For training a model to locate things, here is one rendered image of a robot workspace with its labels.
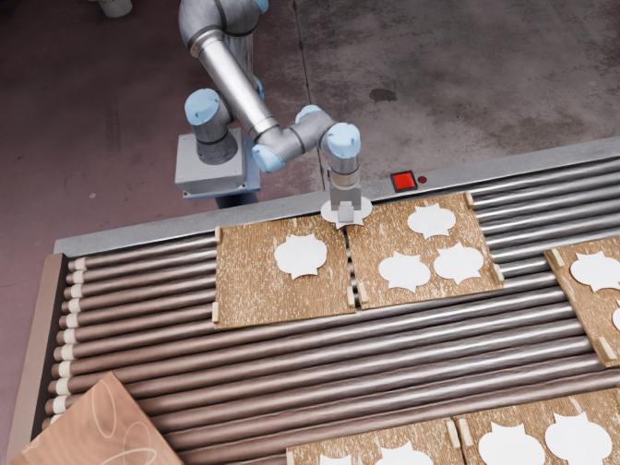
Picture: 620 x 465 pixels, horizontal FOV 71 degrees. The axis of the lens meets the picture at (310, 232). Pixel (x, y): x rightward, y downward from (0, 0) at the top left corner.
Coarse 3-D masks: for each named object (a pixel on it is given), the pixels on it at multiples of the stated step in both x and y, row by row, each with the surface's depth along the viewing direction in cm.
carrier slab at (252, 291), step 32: (256, 224) 143; (288, 224) 142; (320, 224) 141; (224, 256) 137; (256, 256) 136; (224, 288) 132; (256, 288) 131; (288, 288) 130; (320, 288) 129; (224, 320) 126; (256, 320) 125; (288, 320) 125
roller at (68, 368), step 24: (528, 288) 126; (360, 312) 125; (384, 312) 125; (408, 312) 126; (216, 336) 125; (240, 336) 125; (264, 336) 125; (72, 360) 126; (96, 360) 125; (120, 360) 124; (144, 360) 125
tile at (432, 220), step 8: (416, 208) 140; (424, 208) 140; (432, 208) 139; (416, 216) 138; (424, 216) 138; (432, 216) 138; (440, 216) 137; (448, 216) 137; (408, 224) 137; (416, 224) 136; (424, 224) 136; (432, 224) 136; (440, 224) 136; (448, 224) 135; (416, 232) 135; (424, 232) 135; (432, 232) 134; (440, 232) 134; (424, 240) 134
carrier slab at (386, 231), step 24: (384, 216) 140; (408, 216) 139; (456, 216) 138; (360, 240) 136; (384, 240) 135; (408, 240) 135; (432, 240) 134; (456, 240) 133; (480, 240) 132; (360, 264) 132; (432, 264) 130; (384, 288) 127; (432, 288) 125; (456, 288) 125; (480, 288) 124; (504, 288) 124
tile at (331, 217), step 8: (368, 200) 127; (328, 208) 127; (368, 208) 126; (328, 216) 125; (336, 216) 125; (360, 216) 124; (368, 216) 125; (336, 224) 124; (344, 224) 123; (352, 224) 124; (360, 224) 123
